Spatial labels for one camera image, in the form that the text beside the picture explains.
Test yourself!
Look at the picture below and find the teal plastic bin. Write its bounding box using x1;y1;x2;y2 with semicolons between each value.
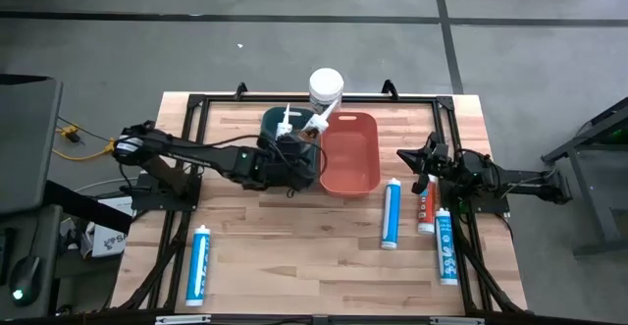
259;106;323;191

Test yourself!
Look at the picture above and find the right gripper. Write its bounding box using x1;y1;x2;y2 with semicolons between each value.
395;132;465;189

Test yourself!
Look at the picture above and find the white flat box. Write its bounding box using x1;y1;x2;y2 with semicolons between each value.
96;194;137;218

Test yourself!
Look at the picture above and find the black aluminium table frame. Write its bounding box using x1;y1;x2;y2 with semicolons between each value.
117;92;529;316

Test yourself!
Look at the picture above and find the silver metal bracket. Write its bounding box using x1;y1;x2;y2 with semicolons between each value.
155;314;212;325
430;316;485;325

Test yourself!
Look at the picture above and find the white printed box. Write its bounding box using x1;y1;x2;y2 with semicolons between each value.
91;220;130;259

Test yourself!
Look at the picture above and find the black metal stand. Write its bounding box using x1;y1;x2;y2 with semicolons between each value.
541;96;628;258

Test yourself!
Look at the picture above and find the orange sealant tube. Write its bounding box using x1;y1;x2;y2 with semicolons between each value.
299;98;340;144
275;102;295;142
416;173;439;236

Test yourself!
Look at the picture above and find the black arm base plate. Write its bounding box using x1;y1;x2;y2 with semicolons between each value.
455;187;511;216
131;171;203;213

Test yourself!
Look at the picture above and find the black diagonal bar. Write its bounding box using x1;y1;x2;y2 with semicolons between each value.
42;179;134;235

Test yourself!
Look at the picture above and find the black computer monitor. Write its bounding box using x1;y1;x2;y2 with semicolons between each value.
0;73;64;217

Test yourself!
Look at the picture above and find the grey side desk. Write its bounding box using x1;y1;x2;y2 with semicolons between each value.
0;204;64;319

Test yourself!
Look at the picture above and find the orange plastic bin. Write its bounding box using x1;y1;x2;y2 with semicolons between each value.
318;111;383;198

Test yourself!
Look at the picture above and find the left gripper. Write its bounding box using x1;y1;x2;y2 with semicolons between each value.
240;135;320;192

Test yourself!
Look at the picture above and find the white cable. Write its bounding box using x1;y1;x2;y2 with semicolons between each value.
73;176;141;193

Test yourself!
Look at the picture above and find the Lysol wipes canister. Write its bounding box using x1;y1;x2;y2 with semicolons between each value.
308;67;345;115

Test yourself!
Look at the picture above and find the blue silicone tube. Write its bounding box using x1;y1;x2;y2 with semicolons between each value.
434;207;459;287
184;224;212;308
381;177;402;251

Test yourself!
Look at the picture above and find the black computer mouse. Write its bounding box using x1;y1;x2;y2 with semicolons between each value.
8;254;43;308

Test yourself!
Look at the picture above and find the yellow cable with connectors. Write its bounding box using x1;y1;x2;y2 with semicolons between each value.
52;124;119;163

